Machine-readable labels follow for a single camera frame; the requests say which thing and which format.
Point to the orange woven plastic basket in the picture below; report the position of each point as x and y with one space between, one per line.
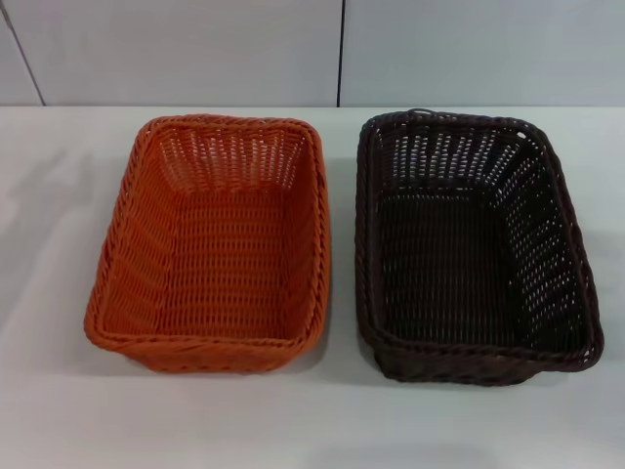
210 273

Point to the dark brown woven plastic basket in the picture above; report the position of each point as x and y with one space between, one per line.
439 273

